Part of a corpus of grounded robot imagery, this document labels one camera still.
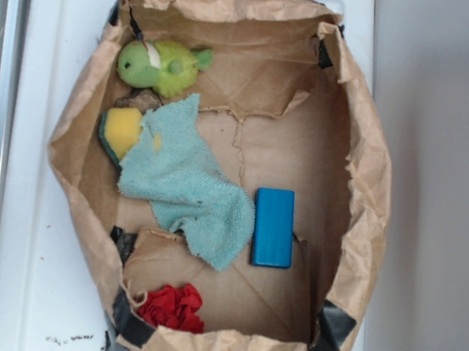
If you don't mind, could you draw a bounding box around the green plush toy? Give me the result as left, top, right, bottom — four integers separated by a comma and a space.
116, 40, 214, 99

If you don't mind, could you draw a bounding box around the light blue cloth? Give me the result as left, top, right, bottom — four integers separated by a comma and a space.
118, 93, 255, 271

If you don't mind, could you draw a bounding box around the brown lump object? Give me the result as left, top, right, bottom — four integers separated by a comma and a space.
115, 88, 163, 115

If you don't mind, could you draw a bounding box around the yellow green sponge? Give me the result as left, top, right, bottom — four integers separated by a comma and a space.
99, 107, 143, 168

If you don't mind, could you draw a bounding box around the brown paper bag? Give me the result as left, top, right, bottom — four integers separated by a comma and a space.
48, 0, 392, 351

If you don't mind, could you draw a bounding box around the red crumpled paper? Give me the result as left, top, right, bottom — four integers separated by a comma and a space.
138, 284, 205, 334

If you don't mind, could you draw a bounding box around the blue wooden block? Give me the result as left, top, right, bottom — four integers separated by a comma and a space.
251, 187, 295, 269

